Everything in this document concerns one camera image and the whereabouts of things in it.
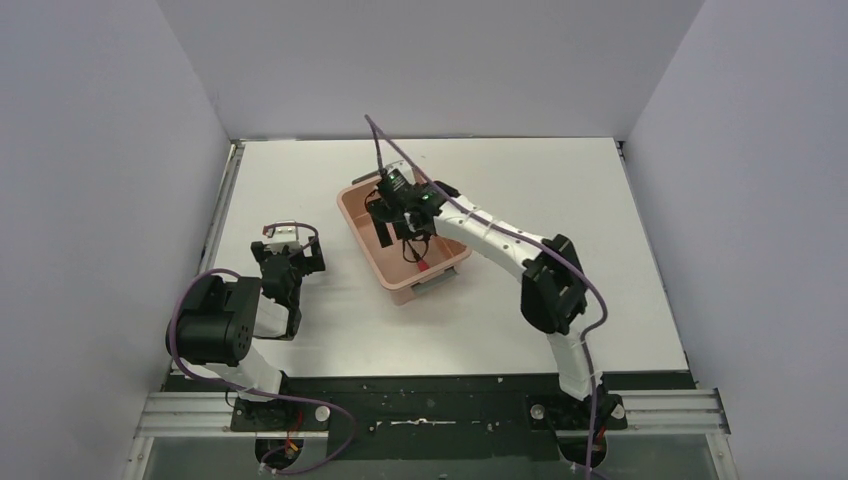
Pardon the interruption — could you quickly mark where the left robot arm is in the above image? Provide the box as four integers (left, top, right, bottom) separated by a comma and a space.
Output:
165, 235, 326, 403

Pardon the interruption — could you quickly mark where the aluminium rail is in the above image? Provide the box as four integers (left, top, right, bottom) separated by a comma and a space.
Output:
135, 390, 730, 439
198, 140, 245, 273

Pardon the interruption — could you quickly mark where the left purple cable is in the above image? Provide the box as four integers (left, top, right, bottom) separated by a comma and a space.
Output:
168, 222, 358, 477

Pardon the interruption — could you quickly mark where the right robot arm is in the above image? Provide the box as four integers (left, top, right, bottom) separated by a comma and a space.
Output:
365, 165, 627, 440

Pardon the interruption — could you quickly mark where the aluminium front rail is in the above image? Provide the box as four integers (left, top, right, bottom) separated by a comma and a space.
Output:
135, 390, 730, 439

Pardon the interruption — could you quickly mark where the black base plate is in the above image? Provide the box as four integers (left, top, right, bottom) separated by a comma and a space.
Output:
162, 370, 697, 462

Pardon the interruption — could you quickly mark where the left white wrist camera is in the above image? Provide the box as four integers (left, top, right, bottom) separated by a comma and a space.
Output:
263, 222, 301, 254

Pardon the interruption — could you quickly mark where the pink plastic bin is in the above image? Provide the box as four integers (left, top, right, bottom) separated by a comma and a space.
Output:
337, 171, 471, 305

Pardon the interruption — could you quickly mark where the aluminium left side rail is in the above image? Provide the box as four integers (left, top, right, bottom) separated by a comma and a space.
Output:
198, 140, 245, 273

